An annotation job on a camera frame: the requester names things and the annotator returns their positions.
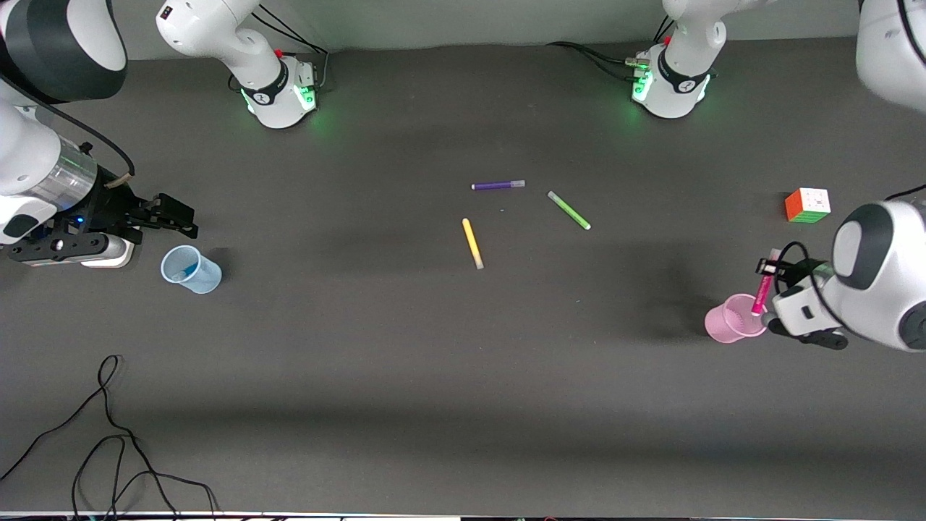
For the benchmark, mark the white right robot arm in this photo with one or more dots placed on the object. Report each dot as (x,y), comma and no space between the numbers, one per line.
(253,65)

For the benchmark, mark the purple marker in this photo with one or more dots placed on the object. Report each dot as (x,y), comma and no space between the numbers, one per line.
(495,185)

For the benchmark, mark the pink marker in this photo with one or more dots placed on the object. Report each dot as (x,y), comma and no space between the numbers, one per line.
(761,293)

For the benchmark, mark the yellow marker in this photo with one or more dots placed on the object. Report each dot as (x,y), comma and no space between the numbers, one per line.
(472,242)

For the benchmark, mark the green marker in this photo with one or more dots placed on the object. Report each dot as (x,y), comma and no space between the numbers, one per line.
(569,210)

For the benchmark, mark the light blue plastic cup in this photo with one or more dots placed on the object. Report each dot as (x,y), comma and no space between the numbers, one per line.
(199,278)

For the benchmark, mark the blue marker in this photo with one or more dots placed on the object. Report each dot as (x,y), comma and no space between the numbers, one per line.
(189,271)

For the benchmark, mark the pink plastic cup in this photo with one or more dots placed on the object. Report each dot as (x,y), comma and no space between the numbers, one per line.
(716,325)

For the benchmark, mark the colourful puzzle cube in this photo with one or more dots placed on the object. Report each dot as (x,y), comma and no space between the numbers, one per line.
(806,206)

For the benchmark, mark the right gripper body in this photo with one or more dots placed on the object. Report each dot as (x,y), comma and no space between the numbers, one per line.
(113,202)

